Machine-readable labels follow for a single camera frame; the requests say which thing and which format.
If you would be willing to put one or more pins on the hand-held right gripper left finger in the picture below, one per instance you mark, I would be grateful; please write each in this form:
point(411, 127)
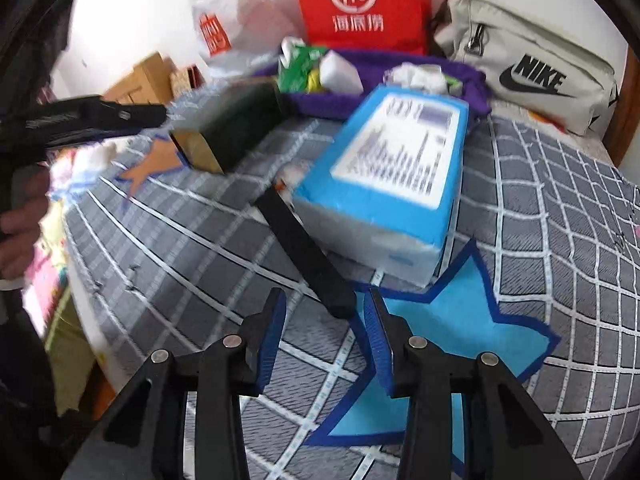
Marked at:
point(272, 340)

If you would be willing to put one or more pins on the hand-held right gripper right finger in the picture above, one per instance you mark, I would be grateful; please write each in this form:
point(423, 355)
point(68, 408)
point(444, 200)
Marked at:
point(375, 340)

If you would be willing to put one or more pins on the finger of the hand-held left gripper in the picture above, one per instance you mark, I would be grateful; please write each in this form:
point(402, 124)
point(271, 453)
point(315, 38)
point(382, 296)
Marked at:
point(100, 115)

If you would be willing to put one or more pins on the green plastic bag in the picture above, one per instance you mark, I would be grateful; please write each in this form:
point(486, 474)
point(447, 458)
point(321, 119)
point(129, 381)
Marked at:
point(300, 67)

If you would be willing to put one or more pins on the white cotton wad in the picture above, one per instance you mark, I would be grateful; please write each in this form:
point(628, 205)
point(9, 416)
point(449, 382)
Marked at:
point(415, 77)

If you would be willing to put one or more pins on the purple cloth basket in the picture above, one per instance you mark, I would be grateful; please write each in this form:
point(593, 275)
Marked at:
point(465, 72)

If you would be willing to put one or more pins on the person's left hand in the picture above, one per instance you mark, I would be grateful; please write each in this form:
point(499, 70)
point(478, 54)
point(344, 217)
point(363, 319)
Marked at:
point(20, 230)

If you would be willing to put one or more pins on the white fluffy cloth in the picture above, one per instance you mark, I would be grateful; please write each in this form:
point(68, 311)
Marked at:
point(92, 157)

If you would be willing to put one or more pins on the cardboard box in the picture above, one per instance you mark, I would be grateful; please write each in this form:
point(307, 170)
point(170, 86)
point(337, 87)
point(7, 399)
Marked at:
point(145, 75)

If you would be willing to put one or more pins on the orange felt star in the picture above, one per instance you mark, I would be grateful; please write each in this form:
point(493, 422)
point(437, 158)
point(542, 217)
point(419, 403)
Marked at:
point(150, 162)

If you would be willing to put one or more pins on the blue felt star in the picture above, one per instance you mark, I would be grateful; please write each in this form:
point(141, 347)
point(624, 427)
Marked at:
point(450, 325)

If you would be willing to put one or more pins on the woven pattern box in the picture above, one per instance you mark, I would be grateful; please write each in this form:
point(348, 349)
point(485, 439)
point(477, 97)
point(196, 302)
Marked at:
point(185, 80)

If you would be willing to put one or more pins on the blue tissue pack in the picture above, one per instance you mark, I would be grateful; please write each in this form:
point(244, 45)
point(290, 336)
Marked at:
point(370, 210)

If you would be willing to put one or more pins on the grey checked bed sheet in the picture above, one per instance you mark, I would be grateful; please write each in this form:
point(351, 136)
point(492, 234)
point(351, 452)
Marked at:
point(175, 240)

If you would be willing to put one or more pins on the black gold box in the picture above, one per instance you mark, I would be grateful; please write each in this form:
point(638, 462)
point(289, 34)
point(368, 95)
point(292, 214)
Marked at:
point(240, 120)

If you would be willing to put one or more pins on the white red plastic wrapper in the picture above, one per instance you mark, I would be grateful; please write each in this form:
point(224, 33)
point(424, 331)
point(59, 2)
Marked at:
point(292, 172)

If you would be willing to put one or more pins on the white plastic bag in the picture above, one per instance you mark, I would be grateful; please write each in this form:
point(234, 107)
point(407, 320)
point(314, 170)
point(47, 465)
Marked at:
point(240, 5)

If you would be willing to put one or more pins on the olive green cloth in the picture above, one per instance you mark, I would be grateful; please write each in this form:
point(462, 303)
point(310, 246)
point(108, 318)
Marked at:
point(70, 355)

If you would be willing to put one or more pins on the dark clothing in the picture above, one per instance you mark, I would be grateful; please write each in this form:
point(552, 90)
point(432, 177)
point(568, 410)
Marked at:
point(25, 385)

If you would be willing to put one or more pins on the red paper bag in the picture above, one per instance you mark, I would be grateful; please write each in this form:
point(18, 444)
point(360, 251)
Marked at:
point(400, 35)

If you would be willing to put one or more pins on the wooden headboard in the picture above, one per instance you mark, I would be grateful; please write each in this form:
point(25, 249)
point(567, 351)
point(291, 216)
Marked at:
point(622, 125)

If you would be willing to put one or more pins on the beige waist bag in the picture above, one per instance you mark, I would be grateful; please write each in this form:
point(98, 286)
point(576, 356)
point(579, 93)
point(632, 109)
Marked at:
point(510, 40)

